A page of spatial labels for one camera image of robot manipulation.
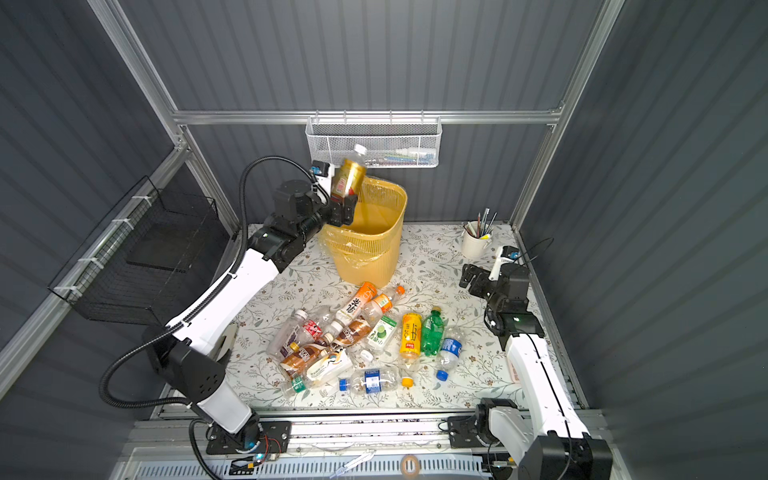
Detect amber tea bottle white cap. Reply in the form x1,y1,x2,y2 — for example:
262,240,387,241
331,143,368,202

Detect green plastic bottle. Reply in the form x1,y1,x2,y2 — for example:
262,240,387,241
421,306,445,357

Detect clear bottle blue label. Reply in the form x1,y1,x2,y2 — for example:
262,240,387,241
436,326,464,382

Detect yellow label orange juice bottle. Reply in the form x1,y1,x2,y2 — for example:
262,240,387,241
399,312,422,388

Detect clear bottle red label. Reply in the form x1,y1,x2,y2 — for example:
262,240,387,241
267,309,322,361

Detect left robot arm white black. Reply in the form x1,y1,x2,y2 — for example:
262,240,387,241
99,157,367,434

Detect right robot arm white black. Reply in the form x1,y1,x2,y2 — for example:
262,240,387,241
449,263,613,479

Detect yellow plastic bin liner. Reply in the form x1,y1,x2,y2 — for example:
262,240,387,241
317,175,409,272

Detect yellow ribbed waste bin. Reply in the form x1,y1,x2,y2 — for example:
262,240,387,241
320,175,409,289

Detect white pen cup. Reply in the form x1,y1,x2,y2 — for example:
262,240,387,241
461,223,492,260

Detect pens in cup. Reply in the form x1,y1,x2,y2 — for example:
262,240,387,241
464,208,497,239

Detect orange white label bottle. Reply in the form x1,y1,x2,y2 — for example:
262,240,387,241
328,282,377,336

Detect clear bottle orange cap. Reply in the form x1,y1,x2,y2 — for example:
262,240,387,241
361,285,406,325

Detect lime label clear bottle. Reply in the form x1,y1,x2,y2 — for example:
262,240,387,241
366,315,398,351

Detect upper brown Nescafe bottle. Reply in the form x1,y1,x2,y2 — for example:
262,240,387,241
320,316,372,349

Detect brown nescafe bottle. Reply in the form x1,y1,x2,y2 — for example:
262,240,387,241
320,316,372,349
279,343,330,379

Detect floral table mat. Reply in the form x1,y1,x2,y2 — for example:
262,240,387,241
227,223,528,413

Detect clear bottle blue cap lying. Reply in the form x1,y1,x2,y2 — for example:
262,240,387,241
338,367,401,395

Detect crane label clear bottle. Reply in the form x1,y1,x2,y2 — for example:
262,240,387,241
285,350,353,395

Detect lower brown Nescafe bottle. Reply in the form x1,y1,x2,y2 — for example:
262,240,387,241
279,343,330,379

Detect tape roll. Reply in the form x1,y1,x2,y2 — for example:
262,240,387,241
400,454,421,480

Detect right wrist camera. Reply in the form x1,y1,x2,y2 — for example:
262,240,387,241
489,245,520,281

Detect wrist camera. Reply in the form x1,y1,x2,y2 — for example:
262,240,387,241
311,160,335,193
489,245,520,281

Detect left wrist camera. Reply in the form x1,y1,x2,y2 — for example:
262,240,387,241
311,160,335,193

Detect white wire mesh basket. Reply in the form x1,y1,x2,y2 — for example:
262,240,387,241
305,116,443,169

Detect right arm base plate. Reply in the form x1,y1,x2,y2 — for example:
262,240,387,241
447,414,488,449

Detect black wire mesh basket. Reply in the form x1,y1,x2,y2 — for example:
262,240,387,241
48,177,229,326

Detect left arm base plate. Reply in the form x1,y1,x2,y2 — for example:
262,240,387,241
206,420,292,455

